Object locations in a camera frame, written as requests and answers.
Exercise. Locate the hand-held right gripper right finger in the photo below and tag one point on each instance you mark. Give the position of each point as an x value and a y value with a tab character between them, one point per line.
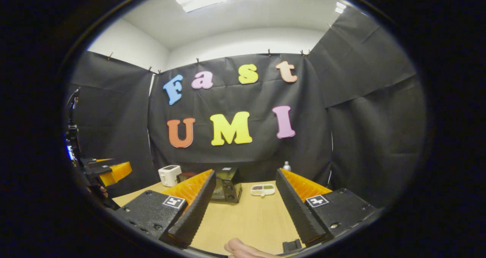
294	208

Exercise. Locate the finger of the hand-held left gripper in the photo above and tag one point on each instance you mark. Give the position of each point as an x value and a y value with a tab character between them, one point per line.
95	162
115	172

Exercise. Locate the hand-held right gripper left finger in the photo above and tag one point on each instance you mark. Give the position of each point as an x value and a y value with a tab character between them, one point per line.
193	212

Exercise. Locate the black electric oven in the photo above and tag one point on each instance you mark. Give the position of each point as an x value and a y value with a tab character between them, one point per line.
228	187

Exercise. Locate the white divided dish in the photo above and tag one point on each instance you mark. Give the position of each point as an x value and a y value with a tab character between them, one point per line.
262	190

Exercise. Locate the silver printed bottle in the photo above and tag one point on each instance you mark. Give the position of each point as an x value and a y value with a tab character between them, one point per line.
287	166

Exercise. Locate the white toaster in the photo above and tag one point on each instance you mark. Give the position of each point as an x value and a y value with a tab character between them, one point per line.
169	176

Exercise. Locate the black backdrop cloth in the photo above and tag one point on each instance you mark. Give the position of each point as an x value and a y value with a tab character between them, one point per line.
235	151

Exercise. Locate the small ceiling light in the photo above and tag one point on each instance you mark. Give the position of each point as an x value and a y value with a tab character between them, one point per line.
340	7

